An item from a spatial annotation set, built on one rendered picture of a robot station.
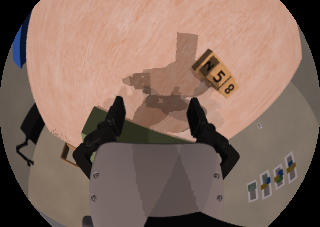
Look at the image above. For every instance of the wooden number cube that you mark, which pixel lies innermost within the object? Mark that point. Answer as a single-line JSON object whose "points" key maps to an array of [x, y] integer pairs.
{"points": [[228, 87], [214, 72]]}

